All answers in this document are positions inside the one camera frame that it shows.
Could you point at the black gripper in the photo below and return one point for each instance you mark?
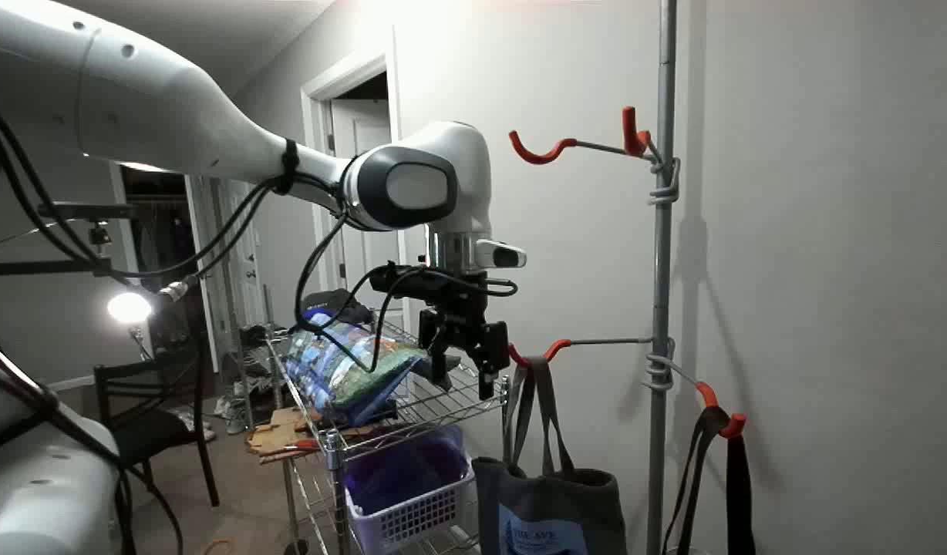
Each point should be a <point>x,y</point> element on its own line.
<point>459,312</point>

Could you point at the grey tote bag blue print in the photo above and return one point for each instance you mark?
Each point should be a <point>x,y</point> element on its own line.
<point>552,510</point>

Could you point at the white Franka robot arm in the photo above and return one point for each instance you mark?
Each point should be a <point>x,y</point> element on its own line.
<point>183,104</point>

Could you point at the grey metal coat rack pole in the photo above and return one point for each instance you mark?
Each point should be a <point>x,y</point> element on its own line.
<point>662,311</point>

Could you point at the long orange-tipped low hook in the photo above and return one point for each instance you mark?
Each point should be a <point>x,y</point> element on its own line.
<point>527,357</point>

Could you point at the blue animal picture print bag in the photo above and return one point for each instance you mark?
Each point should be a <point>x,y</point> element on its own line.
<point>349,375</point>

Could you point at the white plastic laundry basket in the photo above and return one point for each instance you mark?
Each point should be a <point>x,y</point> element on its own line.
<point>410,512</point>

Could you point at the brown cloth pile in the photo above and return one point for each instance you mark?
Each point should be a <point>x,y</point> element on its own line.
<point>280,434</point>

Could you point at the long orange-tipped high hook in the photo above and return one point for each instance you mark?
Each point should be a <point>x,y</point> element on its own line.
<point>538,157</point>

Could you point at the short orange-tipped low hook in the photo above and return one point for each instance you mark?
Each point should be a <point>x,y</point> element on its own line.
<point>710,396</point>

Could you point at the white panel door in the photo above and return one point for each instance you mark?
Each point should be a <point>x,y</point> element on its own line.
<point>363,133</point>

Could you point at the short orange-tipped high hook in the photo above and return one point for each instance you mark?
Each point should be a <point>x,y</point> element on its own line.
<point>632,129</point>

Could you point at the black chair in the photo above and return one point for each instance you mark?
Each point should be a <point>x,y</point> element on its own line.
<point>153,420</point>

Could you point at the glowing round lamp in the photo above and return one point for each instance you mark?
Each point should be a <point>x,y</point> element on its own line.
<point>131,307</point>

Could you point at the black camera stand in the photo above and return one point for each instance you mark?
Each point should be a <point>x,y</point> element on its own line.
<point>42,266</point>

